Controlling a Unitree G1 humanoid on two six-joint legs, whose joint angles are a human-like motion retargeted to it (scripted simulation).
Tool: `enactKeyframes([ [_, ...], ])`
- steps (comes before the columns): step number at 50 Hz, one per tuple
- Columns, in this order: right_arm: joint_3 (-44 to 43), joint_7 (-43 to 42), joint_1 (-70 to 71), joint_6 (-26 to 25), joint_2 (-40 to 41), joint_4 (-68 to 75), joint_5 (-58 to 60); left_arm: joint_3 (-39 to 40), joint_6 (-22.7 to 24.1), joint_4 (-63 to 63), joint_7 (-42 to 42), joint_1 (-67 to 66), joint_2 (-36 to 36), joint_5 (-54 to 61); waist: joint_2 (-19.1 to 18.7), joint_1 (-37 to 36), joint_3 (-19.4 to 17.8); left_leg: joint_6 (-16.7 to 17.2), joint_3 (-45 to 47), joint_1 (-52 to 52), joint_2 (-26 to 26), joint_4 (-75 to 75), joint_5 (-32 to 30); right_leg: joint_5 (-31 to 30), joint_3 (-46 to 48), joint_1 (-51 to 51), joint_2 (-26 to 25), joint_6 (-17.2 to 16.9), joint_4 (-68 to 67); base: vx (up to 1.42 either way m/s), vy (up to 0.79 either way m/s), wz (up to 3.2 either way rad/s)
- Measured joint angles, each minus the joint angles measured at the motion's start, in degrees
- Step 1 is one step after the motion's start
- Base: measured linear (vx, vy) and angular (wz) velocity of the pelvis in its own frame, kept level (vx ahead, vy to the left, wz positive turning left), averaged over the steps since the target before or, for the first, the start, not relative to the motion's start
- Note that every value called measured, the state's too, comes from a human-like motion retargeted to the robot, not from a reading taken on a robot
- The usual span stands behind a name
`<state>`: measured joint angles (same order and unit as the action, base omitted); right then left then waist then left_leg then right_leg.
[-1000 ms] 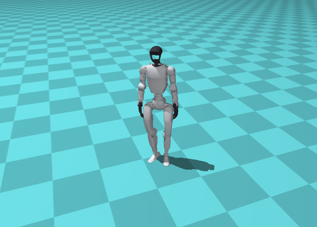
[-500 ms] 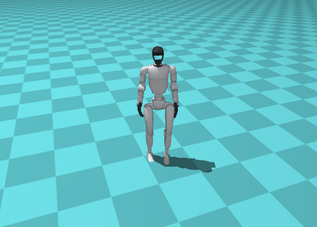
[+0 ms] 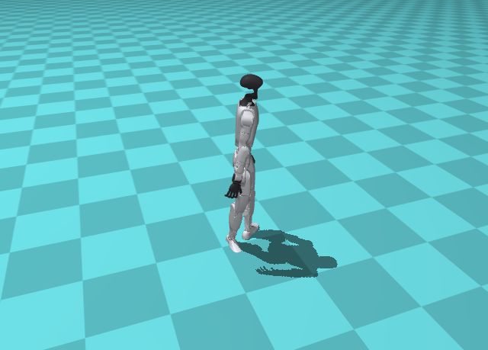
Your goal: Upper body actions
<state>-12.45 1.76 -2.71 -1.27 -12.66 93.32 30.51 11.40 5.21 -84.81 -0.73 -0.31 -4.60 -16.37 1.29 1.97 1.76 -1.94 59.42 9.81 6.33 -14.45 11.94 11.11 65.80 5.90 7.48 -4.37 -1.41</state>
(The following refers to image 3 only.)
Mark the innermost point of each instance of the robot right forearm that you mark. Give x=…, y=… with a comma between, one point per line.
x=241, y=159

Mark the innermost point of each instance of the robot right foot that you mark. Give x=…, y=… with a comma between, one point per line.
x=233, y=244

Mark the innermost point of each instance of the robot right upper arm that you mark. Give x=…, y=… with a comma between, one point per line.
x=247, y=121

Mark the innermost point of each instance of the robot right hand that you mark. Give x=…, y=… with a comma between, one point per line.
x=234, y=189

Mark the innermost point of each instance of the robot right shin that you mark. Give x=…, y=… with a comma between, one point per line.
x=234, y=222

